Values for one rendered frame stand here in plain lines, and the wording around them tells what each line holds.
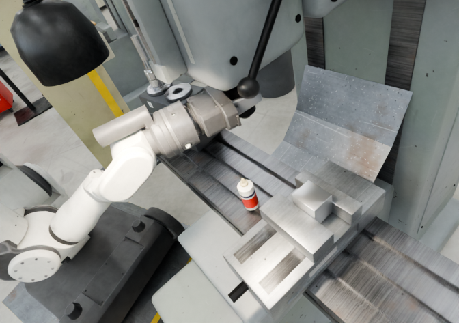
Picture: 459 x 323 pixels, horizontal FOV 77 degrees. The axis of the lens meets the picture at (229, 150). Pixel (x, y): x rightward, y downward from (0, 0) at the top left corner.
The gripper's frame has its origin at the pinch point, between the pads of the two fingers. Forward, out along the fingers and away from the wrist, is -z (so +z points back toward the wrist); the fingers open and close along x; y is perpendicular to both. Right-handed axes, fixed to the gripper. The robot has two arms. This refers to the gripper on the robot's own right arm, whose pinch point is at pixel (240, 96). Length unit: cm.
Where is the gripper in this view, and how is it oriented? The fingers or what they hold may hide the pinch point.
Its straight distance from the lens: 56.9
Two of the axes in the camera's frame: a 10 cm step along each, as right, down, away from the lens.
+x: -4.1, -5.4, 7.3
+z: -8.8, 4.6, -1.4
